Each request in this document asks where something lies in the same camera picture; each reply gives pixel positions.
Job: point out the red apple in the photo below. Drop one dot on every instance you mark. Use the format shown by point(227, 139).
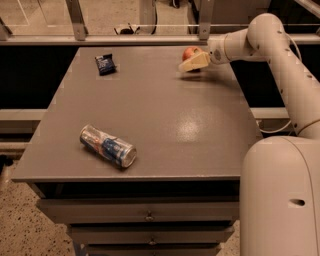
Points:
point(191, 52)

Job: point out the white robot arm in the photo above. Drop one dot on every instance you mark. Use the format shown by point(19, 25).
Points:
point(280, 178)

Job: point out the top drawer with knob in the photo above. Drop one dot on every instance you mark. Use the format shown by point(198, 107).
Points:
point(83, 211)

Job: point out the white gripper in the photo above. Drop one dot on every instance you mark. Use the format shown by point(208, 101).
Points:
point(217, 53)

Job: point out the middle drawer with knob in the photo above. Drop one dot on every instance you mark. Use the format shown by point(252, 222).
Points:
point(158, 233)

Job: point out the drawer with knob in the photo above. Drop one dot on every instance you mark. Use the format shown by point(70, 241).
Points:
point(83, 211)
point(158, 233)

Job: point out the blue rxbar blueberry wrapper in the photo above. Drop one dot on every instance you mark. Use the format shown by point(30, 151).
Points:
point(105, 64)

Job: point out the grey drawer cabinet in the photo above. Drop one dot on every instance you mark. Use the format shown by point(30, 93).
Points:
point(191, 132)

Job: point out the metal railing frame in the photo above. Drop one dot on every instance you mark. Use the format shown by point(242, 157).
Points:
point(146, 22)

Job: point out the red bull energy drink can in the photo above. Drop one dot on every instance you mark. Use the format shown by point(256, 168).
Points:
point(107, 146)

